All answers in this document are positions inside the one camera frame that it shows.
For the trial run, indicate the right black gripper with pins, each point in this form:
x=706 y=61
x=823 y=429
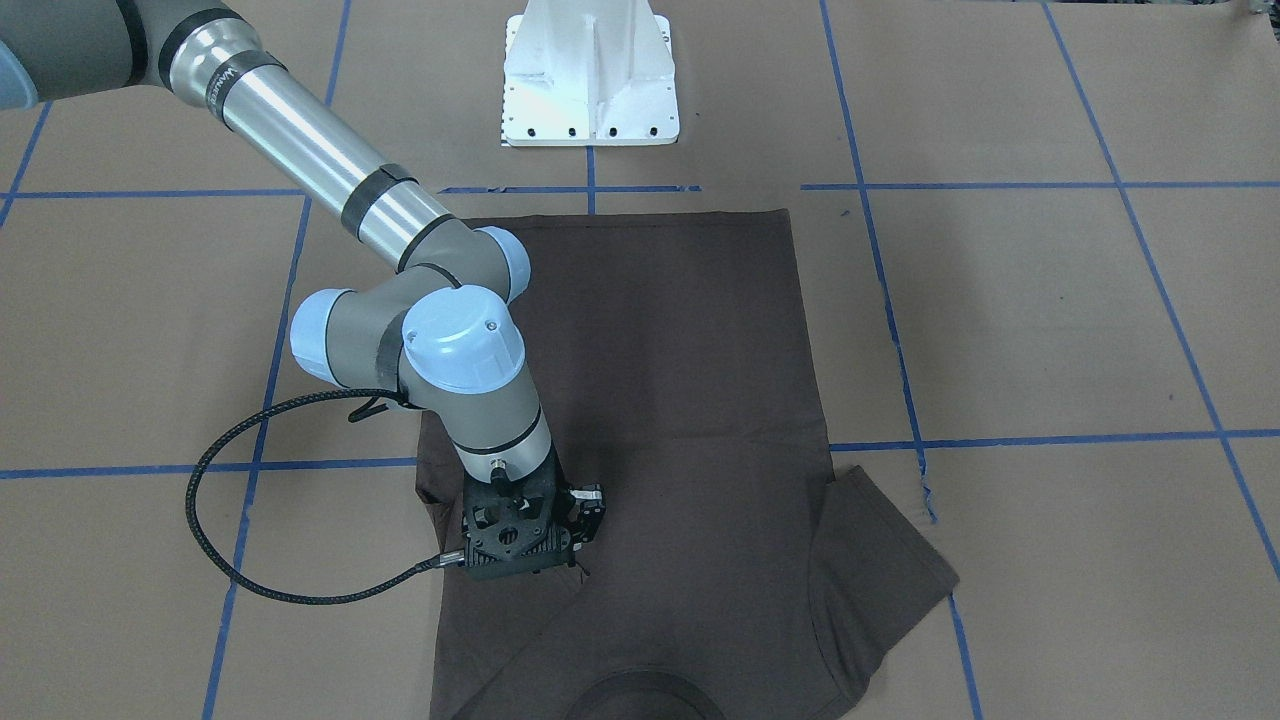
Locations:
x=587 y=504

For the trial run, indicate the brown t-shirt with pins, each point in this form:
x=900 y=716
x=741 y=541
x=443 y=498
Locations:
x=737 y=574

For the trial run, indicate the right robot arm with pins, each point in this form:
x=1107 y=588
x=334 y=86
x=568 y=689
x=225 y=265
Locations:
x=437 y=336

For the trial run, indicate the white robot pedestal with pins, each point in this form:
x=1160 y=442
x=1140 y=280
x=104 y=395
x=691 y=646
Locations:
x=589 y=73

